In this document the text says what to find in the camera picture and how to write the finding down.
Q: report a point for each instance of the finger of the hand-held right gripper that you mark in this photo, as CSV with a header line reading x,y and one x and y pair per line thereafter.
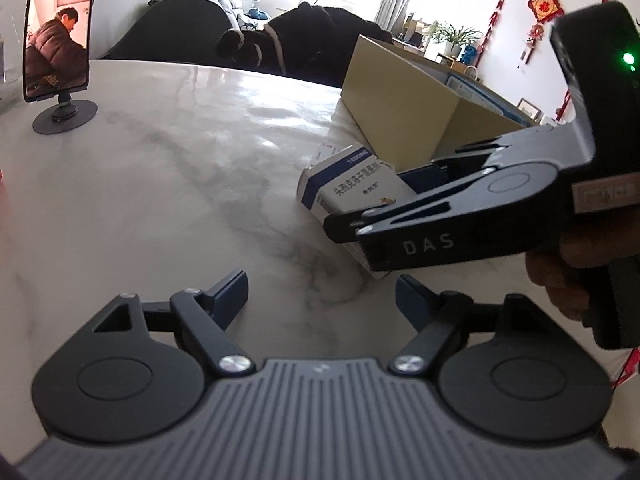
x,y
350,225
425,180

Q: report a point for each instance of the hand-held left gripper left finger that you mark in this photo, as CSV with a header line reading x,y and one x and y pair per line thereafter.
x,y
235,291

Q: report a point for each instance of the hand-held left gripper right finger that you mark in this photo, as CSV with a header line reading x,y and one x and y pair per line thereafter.
x,y
407,296

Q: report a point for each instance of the white strawberry print medicine box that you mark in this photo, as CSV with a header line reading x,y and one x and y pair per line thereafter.
x,y
350,185

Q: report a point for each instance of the tan cardboard box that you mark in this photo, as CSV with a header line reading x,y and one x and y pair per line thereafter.
x,y
400,90

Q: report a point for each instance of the wide blue box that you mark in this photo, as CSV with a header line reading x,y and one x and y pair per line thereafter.
x,y
475,91

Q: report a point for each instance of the white marble desktop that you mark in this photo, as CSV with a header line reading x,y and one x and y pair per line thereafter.
x,y
175,160

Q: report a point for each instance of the person's right hand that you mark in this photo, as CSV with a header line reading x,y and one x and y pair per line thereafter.
x,y
560,270

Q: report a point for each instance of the framed cartoon picture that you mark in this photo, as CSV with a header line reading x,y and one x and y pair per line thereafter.
x,y
529,107

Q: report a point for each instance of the blue toy figure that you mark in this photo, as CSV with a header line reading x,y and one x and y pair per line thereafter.
x,y
470,53

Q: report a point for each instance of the green potted plant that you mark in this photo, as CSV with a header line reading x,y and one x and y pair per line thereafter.
x,y
452,35

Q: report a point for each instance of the black fleece coat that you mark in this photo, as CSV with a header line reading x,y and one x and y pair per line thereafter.
x,y
320,35

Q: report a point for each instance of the round black phone stand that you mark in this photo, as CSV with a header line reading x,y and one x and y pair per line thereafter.
x,y
65,117

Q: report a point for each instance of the grey sofa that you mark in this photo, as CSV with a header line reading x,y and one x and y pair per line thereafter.
x,y
225,5

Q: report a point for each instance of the black chair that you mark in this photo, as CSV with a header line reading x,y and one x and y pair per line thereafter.
x,y
165,30

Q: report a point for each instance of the smartphone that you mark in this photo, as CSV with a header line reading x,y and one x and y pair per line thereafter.
x,y
57,35

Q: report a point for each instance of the red knot wall ornament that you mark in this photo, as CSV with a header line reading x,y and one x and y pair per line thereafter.
x,y
544,7

